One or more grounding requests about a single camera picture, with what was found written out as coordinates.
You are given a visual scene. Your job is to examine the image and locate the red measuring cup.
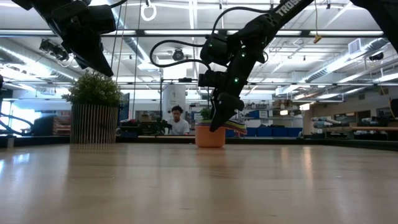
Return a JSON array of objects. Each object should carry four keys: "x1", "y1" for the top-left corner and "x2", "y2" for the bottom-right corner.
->
[{"x1": 225, "y1": 126, "x2": 248, "y2": 134}]

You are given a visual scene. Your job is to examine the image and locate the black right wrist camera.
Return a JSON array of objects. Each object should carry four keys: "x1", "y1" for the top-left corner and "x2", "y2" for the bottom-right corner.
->
[{"x1": 198, "y1": 70, "x2": 225, "y2": 89}]

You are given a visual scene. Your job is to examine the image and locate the white air vent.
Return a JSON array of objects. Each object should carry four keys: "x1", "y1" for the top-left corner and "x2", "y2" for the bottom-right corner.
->
[{"x1": 348, "y1": 38, "x2": 362, "y2": 55}]

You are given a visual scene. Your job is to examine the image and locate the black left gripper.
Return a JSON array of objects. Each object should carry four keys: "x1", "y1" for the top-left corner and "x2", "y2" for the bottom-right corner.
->
[{"x1": 33, "y1": 0, "x2": 117, "y2": 78}]

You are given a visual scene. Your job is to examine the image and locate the yellow hanging plug cord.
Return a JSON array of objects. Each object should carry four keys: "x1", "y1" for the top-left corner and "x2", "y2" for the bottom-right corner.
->
[{"x1": 313, "y1": 0, "x2": 323, "y2": 44}]

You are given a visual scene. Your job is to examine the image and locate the white round column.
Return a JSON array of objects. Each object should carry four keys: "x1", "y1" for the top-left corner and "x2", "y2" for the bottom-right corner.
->
[{"x1": 161, "y1": 83, "x2": 187, "y2": 122}]

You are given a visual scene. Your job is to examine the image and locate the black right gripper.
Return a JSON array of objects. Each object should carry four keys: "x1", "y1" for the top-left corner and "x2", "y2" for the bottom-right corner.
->
[{"x1": 208, "y1": 58, "x2": 259, "y2": 133}]

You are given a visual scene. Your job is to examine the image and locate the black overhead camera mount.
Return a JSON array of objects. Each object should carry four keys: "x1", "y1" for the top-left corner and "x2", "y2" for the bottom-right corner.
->
[{"x1": 39, "y1": 39, "x2": 70, "y2": 62}]

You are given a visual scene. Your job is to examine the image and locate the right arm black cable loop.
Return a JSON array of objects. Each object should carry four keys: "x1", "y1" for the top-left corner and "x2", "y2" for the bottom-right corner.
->
[{"x1": 149, "y1": 39, "x2": 215, "y2": 72}]

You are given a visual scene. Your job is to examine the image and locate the wooden workbench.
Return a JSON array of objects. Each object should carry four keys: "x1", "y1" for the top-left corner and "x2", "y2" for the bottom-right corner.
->
[{"x1": 307, "y1": 124, "x2": 398, "y2": 141}]

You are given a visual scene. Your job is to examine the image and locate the black round ceiling camera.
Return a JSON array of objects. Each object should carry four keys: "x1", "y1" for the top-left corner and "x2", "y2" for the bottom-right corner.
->
[{"x1": 172, "y1": 48, "x2": 185, "y2": 62}]

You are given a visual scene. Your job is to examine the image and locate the small green leafy plant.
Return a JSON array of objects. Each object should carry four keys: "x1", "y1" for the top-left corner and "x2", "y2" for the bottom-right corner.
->
[{"x1": 200, "y1": 108, "x2": 213, "y2": 122}]

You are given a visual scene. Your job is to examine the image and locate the black aluminium table frame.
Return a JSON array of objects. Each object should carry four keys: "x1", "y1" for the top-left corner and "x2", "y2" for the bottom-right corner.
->
[{"x1": 0, "y1": 134, "x2": 398, "y2": 152}]

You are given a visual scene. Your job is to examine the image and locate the orange measuring cup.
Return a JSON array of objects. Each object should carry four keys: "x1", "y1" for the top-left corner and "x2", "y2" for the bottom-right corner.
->
[{"x1": 195, "y1": 125, "x2": 227, "y2": 149}]

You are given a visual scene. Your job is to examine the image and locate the potted plant in ribbed pot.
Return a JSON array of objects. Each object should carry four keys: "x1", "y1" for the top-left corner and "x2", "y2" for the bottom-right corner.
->
[{"x1": 61, "y1": 70, "x2": 123, "y2": 145}]

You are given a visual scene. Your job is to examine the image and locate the person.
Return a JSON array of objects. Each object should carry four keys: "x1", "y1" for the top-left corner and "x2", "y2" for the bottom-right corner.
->
[{"x1": 166, "y1": 105, "x2": 191, "y2": 136}]

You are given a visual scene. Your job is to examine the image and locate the white hanging ring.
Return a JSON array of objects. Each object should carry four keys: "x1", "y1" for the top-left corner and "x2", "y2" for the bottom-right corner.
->
[{"x1": 140, "y1": 0, "x2": 158, "y2": 22}]

